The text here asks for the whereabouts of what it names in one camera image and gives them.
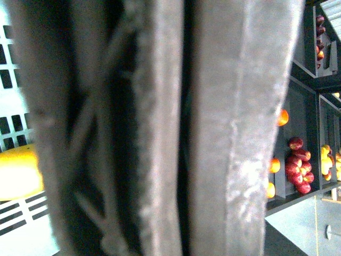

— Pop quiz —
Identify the light teal plastic basket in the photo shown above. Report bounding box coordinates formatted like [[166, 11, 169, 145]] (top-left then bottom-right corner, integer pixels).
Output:
[[0, 0, 307, 256]]

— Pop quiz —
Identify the black mango display bin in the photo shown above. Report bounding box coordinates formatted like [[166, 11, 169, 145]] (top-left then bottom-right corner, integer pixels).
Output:
[[319, 95, 340, 189]]

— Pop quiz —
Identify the yellow mango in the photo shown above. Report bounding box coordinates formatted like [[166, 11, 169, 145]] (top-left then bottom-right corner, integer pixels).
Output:
[[1, 143, 44, 201]]

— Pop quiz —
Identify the black apple display bin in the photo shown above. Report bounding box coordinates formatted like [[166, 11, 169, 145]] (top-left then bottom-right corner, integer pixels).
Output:
[[266, 77, 321, 215]]

